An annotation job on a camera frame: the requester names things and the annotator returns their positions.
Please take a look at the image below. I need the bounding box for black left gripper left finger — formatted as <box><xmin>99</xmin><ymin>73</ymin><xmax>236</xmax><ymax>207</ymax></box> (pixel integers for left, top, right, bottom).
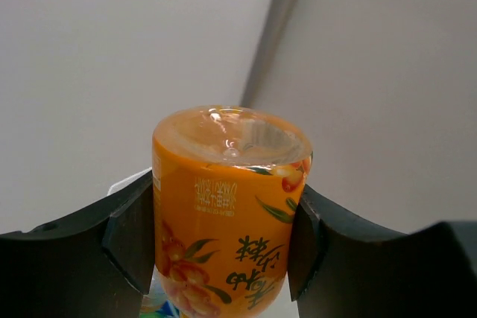
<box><xmin>1</xmin><ymin>172</ymin><xmax>154</xmax><ymax>317</ymax></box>

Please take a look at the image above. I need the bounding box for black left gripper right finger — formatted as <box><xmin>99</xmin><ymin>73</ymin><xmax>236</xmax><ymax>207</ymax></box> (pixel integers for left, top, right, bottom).
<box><xmin>288</xmin><ymin>187</ymin><xmax>476</xmax><ymax>317</ymax></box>

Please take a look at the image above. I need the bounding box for orange juice bottle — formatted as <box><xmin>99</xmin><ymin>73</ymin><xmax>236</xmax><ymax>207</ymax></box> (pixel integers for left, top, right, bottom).
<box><xmin>152</xmin><ymin>106</ymin><xmax>313</xmax><ymax>317</ymax></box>

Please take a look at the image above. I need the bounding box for translucent white plastic bin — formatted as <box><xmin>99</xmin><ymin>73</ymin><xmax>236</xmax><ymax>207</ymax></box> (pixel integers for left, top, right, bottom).
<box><xmin>107</xmin><ymin>167</ymin><xmax>151</xmax><ymax>196</ymax></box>

